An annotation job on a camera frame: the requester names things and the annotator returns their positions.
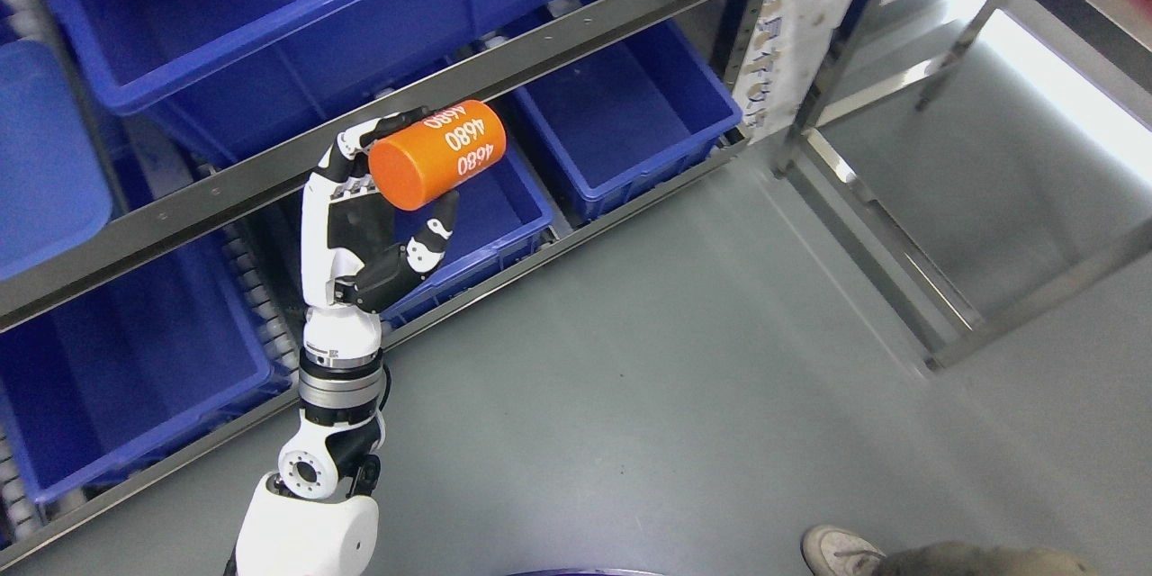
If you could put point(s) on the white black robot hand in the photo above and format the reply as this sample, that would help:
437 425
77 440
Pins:
352 266

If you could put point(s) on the orange cylindrical capacitor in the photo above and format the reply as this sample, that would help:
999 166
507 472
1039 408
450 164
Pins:
423 162

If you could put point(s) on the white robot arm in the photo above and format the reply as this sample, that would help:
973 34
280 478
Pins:
315 514

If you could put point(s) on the blue bin lower centre right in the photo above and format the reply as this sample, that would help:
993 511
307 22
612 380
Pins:
502 217

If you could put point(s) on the large blue bin upper right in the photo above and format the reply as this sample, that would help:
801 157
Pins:
229 78

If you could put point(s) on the blue bin lower middle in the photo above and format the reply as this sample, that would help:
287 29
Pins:
124 375

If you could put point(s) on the shallow blue tray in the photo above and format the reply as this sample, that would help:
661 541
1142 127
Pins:
54 196

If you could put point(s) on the blue bin lower far right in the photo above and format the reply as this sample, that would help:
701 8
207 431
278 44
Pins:
622 120

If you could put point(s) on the white label sign board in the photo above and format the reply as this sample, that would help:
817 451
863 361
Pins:
789 39

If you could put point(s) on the person's shoe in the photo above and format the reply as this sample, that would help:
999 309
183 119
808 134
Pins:
834 550

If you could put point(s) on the stainless steel table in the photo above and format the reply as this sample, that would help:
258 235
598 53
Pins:
972 221

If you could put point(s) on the steel shelf rack frame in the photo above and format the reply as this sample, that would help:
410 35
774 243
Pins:
201 208

